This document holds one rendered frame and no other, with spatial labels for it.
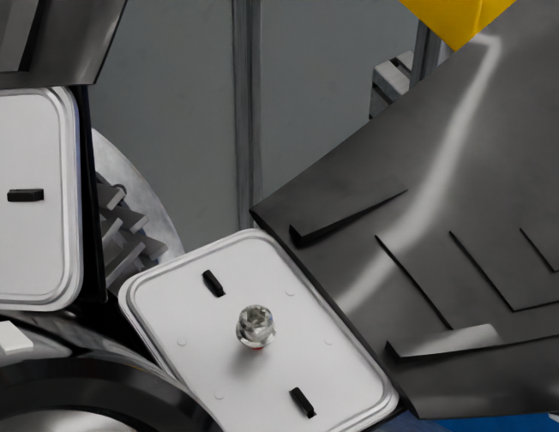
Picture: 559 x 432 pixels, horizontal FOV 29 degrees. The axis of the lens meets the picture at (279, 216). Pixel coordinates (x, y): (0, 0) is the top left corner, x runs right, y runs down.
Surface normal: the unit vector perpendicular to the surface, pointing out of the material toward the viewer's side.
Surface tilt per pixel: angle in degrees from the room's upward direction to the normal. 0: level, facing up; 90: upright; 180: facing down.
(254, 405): 7
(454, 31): 90
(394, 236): 6
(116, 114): 90
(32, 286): 48
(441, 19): 90
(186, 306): 7
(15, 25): 39
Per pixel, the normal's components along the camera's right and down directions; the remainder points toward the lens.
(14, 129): -0.42, 0.05
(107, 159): 0.43, 0.11
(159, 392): 0.62, -0.39
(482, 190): 0.14, -0.59
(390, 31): 0.55, 0.66
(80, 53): -0.21, 0.03
